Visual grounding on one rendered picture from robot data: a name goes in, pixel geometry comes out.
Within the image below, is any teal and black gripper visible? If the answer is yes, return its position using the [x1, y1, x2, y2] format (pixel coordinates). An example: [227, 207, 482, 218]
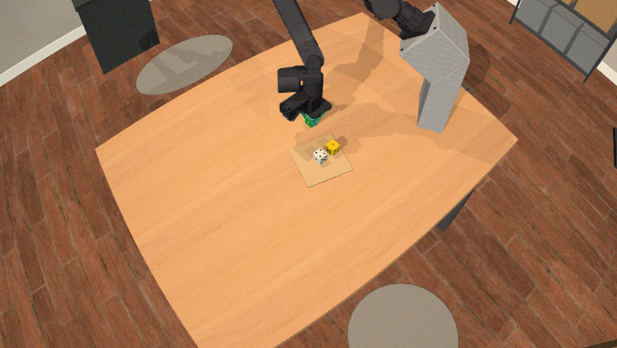
[301, 89, 332, 127]

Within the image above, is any yellow die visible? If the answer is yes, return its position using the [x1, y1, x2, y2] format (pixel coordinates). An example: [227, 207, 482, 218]
[326, 139, 340, 156]

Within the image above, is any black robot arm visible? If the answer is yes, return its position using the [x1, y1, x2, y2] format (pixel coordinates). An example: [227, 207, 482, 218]
[272, 0, 435, 121]

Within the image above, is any tan flat mat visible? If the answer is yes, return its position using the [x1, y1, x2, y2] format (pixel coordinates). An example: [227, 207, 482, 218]
[288, 134, 353, 188]

